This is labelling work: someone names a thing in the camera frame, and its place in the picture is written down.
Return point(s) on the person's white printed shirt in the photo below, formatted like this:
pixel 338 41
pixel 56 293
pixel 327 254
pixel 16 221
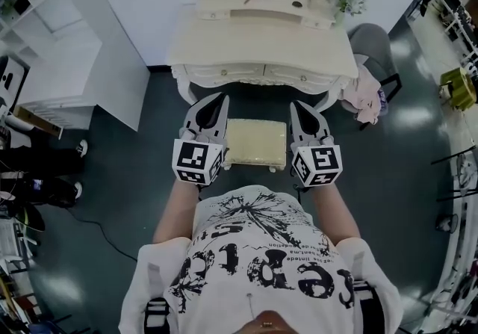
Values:
pixel 239 250

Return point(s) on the small dark oval object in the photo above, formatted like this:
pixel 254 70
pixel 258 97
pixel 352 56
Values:
pixel 297 3

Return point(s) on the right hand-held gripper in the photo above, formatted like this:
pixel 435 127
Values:
pixel 321 164

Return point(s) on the person's right forearm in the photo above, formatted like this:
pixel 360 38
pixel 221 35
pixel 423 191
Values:
pixel 332 213

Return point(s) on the white machine with black marks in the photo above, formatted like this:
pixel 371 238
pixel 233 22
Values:
pixel 13 80

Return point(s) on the white shelf unit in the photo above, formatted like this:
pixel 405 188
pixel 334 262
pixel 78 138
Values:
pixel 93 45

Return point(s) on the grey chair with black legs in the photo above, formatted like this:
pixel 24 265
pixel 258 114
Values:
pixel 369 45

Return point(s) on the long white table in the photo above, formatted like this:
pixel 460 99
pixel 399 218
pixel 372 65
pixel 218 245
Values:
pixel 463 231

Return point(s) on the white dressing table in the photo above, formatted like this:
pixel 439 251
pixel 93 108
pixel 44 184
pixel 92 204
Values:
pixel 261 45

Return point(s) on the cream upholstered stool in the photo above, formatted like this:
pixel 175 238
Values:
pixel 255 142

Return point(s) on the person's head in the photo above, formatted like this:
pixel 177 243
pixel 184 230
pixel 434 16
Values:
pixel 269 328

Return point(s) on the pink cloth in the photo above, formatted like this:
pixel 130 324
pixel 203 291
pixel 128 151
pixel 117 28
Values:
pixel 364 93

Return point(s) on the brown cardboard box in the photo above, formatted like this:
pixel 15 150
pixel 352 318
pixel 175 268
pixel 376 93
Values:
pixel 37 121

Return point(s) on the person's left forearm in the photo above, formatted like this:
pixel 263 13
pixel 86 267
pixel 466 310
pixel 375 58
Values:
pixel 175 209

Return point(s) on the white cluttered desk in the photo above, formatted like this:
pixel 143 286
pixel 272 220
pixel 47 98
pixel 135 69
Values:
pixel 444 7

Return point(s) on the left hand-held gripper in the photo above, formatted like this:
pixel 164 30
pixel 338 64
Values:
pixel 192 160

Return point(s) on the tall white vase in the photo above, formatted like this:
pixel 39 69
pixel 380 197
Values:
pixel 339 15

